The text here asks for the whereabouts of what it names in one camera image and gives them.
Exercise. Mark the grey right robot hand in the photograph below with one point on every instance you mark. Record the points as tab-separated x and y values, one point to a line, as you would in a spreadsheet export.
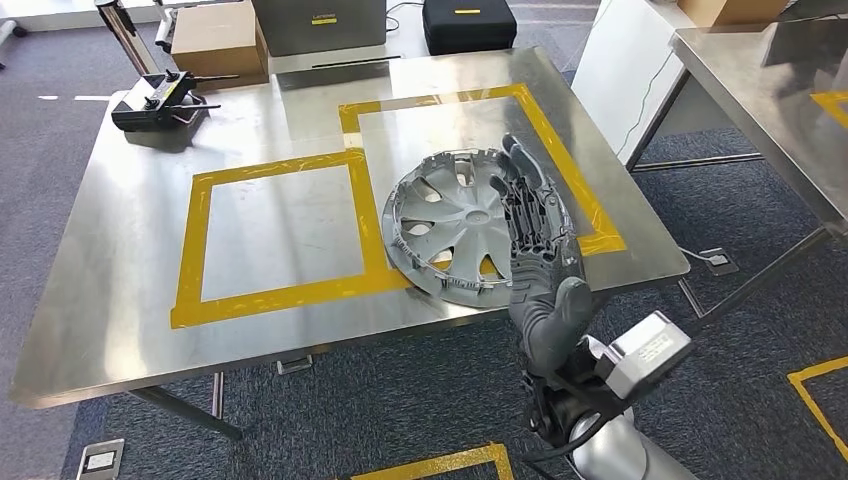
550	311

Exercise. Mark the grey plastic wheel hubcap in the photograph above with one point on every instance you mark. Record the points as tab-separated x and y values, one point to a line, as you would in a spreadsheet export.
457	218

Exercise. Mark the steel workbench table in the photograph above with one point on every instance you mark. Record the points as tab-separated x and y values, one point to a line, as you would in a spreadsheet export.
132	265

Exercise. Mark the yellow table tape rectangle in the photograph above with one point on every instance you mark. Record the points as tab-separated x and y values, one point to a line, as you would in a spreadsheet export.
563	152
189	265

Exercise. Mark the silver floor socket plate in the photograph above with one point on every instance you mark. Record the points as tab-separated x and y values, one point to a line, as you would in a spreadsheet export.
100	459
720	260
295	365

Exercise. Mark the yellow floor tape square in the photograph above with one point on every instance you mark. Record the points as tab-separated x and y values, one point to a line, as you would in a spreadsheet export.
430	464
805	397

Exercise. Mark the black equipment case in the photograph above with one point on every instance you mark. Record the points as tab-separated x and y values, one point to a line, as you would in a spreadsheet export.
467	26

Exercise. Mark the steel side table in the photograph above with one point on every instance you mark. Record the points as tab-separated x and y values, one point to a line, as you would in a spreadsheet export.
762	86

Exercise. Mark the brown cardboard box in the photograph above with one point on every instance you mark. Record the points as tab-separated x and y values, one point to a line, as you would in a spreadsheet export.
729	10
218	36

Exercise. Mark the grey equipment case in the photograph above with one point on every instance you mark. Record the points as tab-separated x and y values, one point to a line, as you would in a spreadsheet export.
318	26

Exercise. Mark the black remote controller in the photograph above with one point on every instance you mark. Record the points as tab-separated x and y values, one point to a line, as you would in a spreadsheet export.
152	102

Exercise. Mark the white wheeled stand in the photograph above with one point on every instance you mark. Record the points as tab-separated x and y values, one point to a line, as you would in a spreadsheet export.
10	40

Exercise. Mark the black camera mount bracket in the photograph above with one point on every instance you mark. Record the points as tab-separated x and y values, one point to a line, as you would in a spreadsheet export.
563	397

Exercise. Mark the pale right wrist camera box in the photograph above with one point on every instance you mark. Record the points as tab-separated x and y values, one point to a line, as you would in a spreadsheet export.
646	354

